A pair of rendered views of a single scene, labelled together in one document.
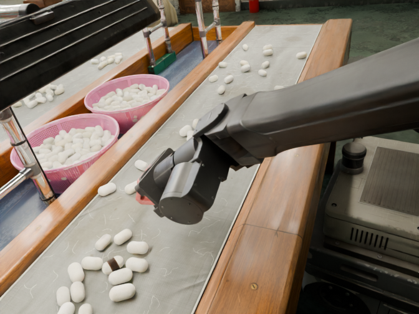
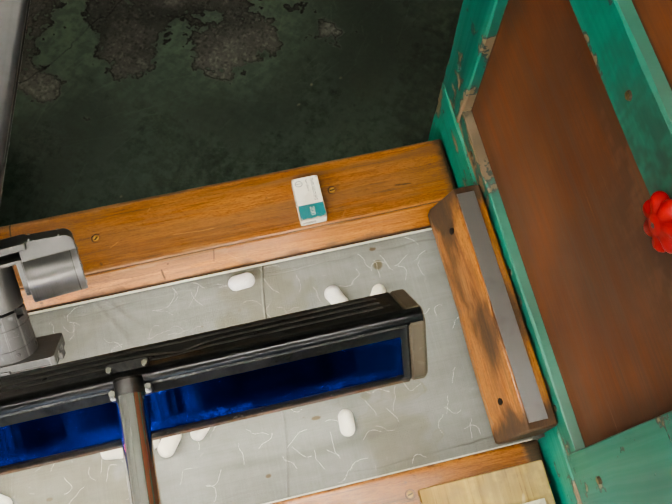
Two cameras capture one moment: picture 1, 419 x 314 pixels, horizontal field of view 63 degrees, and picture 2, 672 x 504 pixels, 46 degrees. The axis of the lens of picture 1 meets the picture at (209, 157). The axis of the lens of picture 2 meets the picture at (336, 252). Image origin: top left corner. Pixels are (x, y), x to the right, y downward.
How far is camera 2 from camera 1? 0.77 m
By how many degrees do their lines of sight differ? 71
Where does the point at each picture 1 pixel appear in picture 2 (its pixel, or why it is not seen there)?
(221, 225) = not seen: hidden behind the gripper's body
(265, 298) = (103, 222)
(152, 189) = (45, 350)
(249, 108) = not seen: outside the picture
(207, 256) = (74, 316)
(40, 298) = (216, 461)
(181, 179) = (51, 260)
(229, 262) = not seen: hidden behind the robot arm
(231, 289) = (108, 255)
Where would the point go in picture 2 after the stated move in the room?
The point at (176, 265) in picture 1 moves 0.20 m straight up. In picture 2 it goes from (101, 342) to (51, 292)
